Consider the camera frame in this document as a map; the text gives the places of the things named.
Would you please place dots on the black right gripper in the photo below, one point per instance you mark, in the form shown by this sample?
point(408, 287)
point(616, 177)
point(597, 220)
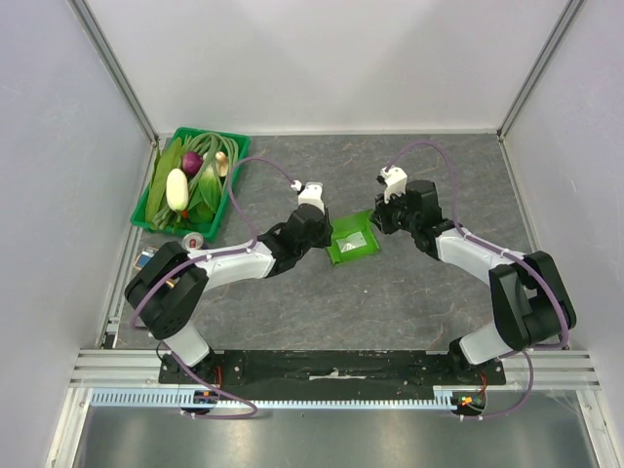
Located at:
point(381, 220)

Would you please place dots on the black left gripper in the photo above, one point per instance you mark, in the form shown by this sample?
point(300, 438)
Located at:
point(326, 239)

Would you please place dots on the green paper box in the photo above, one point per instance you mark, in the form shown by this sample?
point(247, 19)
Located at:
point(343, 226)

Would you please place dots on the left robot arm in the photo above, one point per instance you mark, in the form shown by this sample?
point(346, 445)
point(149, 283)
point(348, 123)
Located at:
point(166, 291)

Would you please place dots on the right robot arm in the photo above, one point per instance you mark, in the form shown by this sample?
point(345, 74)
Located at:
point(529, 301)

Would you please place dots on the small white plastic bag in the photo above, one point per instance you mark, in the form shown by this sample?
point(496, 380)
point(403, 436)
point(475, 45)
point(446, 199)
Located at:
point(351, 242)

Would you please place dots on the green bok choy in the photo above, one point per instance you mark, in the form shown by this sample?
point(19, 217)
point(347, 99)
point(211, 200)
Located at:
point(206, 197)

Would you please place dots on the beige mushroom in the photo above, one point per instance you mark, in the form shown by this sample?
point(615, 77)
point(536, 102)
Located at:
point(222, 164)

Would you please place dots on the red blue drink can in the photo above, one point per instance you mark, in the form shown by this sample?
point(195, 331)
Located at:
point(193, 241)

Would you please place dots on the green plastic tray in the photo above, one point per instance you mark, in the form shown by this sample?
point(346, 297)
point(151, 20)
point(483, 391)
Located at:
point(208, 229)

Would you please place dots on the green long beans bundle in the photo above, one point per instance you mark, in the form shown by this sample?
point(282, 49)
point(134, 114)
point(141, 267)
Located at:
point(206, 144)

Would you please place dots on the purple onion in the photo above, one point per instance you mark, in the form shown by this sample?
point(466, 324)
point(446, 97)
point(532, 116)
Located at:
point(191, 163)

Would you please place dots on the white eggplant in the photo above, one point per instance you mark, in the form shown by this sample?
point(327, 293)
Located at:
point(177, 194)

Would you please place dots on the large green leaf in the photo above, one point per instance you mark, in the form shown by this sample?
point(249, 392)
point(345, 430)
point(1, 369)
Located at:
point(169, 159)

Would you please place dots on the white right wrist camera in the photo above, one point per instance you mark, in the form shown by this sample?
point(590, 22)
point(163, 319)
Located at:
point(394, 180)

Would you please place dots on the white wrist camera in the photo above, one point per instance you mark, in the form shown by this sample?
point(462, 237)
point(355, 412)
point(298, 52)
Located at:
point(309, 193)
point(394, 180)

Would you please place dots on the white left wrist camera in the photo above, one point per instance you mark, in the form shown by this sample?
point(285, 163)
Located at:
point(309, 193)

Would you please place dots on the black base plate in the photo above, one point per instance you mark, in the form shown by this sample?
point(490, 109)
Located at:
point(339, 373)

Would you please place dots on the slotted cable duct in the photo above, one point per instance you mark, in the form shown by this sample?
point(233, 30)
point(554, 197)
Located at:
point(195, 398)

